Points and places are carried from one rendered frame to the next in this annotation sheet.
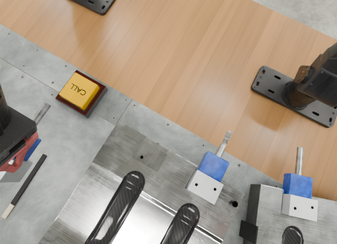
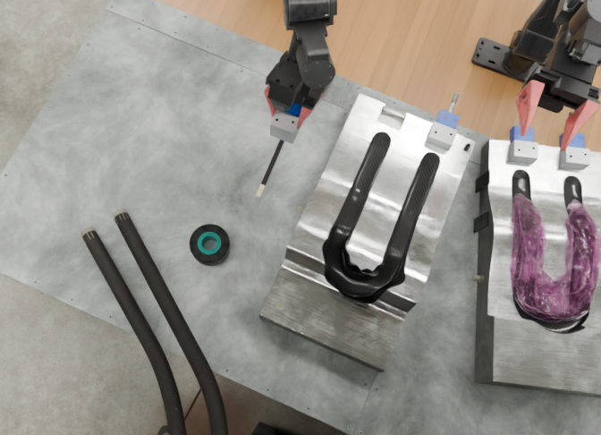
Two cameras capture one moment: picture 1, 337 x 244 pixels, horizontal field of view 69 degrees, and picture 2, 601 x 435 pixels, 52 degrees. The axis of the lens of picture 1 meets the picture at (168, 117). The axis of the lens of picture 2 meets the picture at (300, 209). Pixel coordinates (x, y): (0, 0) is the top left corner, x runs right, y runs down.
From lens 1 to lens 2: 0.90 m
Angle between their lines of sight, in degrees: 3
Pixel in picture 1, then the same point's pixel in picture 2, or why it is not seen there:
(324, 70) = (528, 31)
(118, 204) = (370, 159)
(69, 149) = (303, 133)
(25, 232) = (280, 207)
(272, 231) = (503, 174)
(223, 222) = (461, 163)
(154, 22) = (363, 4)
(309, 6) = not seen: outside the picture
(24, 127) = not seen: hidden behind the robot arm
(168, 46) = (381, 28)
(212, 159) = (445, 115)
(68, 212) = (331, 168)
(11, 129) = not seen: hidden behind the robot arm
